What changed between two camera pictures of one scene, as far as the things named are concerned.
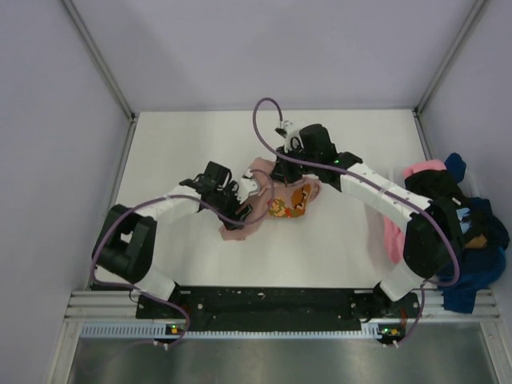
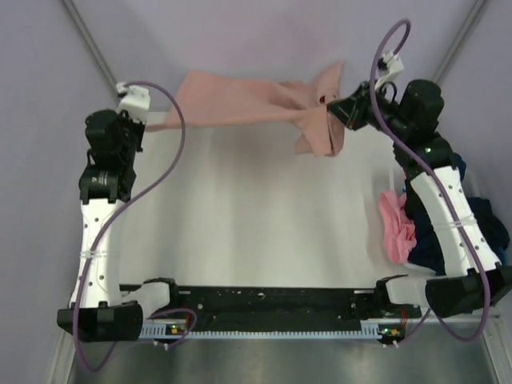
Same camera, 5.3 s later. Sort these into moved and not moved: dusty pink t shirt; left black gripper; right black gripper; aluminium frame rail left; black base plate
Moved: dusty pink t shirt; right black gripper; left black gripper
Not moved: black base plate; aluminium frame rail left
